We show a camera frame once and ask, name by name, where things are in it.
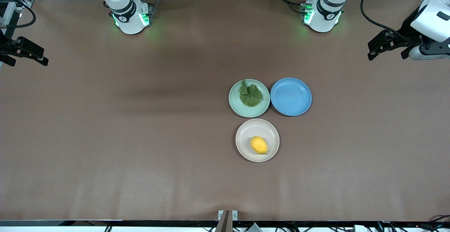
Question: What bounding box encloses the green lettuce leaf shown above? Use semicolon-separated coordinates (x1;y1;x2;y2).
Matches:
239;80;264;108

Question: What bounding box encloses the yellow lemon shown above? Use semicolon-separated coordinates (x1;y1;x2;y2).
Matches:
250;136;269;155

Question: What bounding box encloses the black right arm base connector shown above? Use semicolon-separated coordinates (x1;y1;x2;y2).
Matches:
141;1;156;27

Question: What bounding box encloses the black left arm base connector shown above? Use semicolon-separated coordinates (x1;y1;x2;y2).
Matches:
298;0;314;24

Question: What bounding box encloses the grey metal side stand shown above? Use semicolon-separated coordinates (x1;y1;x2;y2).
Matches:
0;1;24;40

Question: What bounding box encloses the blue plate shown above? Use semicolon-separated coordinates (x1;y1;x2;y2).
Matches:
270;77;312;116

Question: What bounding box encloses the pale green plate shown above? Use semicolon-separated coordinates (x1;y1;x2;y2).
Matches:
229;79;270;118

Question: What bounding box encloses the beige plate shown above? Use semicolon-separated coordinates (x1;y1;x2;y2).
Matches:
235;118;280;162

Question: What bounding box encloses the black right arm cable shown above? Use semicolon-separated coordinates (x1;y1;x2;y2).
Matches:
0;0;36;28

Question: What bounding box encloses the silver table edge bracket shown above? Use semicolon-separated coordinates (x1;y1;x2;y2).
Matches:
218;210;238;221

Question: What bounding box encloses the brown post under bracket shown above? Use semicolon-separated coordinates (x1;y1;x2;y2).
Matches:
215;210;233;232

